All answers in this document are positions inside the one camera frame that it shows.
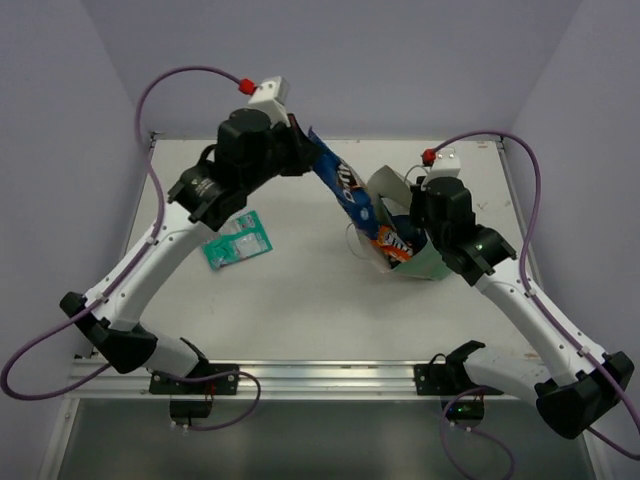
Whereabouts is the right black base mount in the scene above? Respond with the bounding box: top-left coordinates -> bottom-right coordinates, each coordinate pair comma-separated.
413,340 -> 503,428

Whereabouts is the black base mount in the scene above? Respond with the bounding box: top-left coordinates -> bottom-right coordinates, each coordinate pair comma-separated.
413,340 -> 503,428
149,362 -> 239,426

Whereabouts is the green printed paper bag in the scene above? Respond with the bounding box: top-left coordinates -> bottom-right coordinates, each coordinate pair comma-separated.
355,165 -> 450,281

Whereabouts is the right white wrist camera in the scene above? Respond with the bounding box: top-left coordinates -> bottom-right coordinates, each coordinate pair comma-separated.
420,147 -> 461,190

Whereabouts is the blue cookie snack packet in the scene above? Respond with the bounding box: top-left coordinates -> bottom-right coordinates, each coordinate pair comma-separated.
308,128 -> 381,240

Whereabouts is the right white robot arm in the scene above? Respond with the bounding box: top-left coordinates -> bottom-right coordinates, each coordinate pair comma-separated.
410,176 -> 635,439

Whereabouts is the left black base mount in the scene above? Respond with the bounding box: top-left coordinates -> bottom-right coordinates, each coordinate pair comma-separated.
149,362 -> 239,426

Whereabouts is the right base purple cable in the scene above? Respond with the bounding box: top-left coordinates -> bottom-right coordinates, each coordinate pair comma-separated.
438,384 -> 516,480

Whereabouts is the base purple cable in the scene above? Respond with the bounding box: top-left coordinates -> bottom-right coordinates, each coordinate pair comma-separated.
438,384 -> 516,480
172,369 -> 262,432

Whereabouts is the aluminium mounting rail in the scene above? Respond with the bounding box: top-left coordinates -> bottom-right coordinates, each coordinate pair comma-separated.
64,358 -> 516,401

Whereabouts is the orange snack packet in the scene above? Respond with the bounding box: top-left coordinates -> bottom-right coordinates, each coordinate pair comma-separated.
373,225 -> 414,266

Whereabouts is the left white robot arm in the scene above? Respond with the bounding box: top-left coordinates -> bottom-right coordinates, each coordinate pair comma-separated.
60,108 -> 321,393

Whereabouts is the green mint snack packet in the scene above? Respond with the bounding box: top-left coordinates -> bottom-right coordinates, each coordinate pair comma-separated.
201,210 -> 273,270

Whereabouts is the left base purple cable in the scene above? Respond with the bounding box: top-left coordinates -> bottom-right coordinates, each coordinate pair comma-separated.
172,369 -> 262,432

